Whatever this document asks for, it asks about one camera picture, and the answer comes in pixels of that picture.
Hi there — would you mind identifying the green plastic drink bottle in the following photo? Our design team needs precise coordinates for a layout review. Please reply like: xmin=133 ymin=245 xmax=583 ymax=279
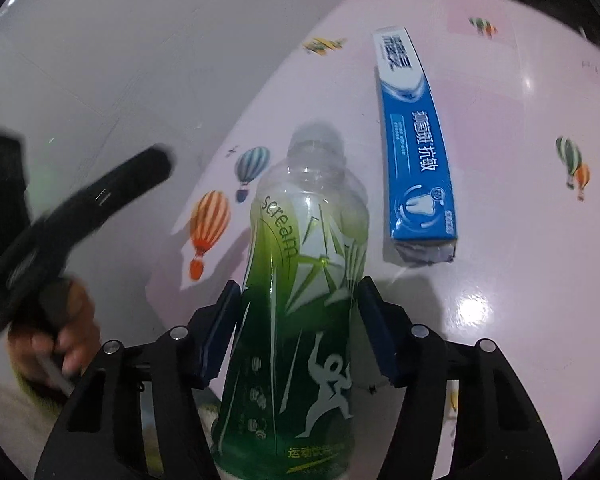
xmin=212 ymin=122 xmax=370 ymax=479

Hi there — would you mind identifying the blue toothpaste box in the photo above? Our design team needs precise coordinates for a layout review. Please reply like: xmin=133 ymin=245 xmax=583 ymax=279
xmin=373 ymin=27 xmax=458 ymax=266

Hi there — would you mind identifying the person left hand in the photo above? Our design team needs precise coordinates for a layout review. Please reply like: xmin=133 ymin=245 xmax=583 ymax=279
xmin=6 ymin=278 xmax=100 ymax=389

